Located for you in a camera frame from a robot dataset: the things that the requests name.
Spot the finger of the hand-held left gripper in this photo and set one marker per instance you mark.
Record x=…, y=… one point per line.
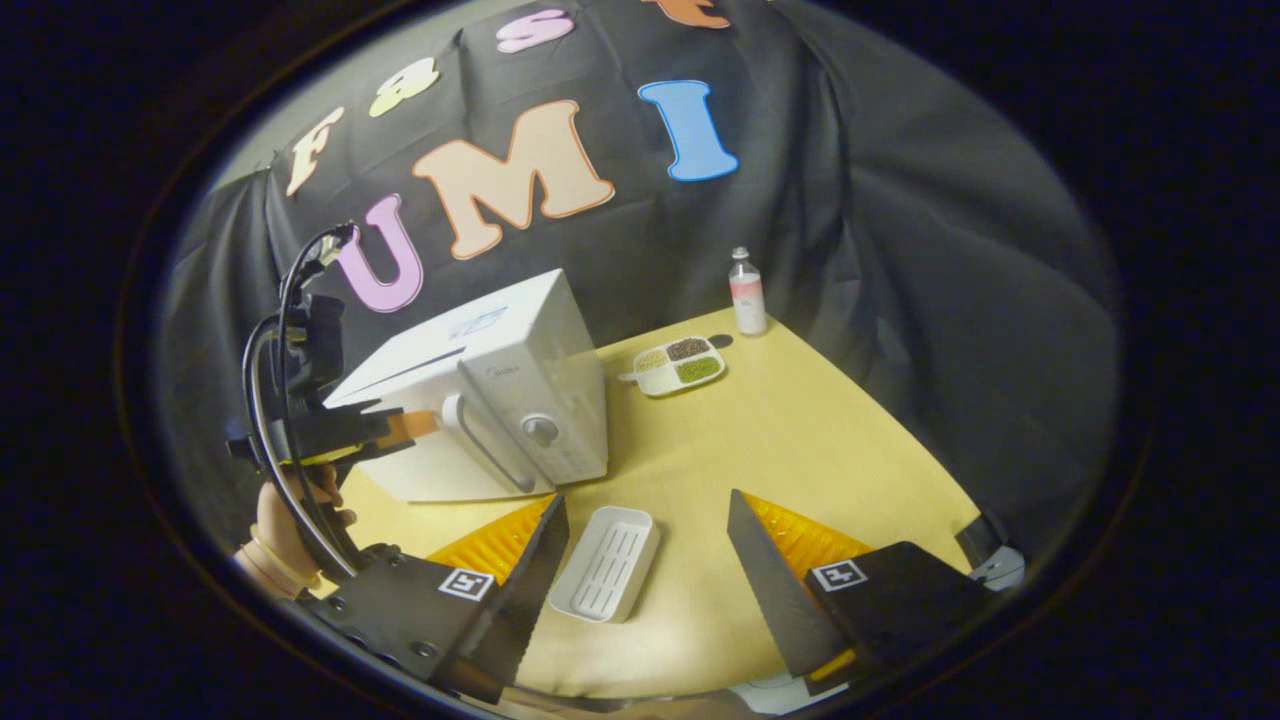
x=412, y=427

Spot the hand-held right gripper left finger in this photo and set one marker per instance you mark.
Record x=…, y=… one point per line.
x=525, y=600

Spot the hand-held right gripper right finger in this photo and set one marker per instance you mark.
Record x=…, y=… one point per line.
x=770, y=600

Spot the white microwave oven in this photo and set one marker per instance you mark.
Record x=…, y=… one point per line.
x=540, y=340

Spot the white rectangular tray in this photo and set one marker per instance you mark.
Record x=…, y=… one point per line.
x=605, y=565

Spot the white divided dish with grains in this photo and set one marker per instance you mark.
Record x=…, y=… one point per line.
x=680, y=368

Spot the small clear bottle pink label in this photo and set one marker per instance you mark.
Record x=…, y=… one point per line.
x=748, y=305

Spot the black bracket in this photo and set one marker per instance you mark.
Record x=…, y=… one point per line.
x=982, y=542

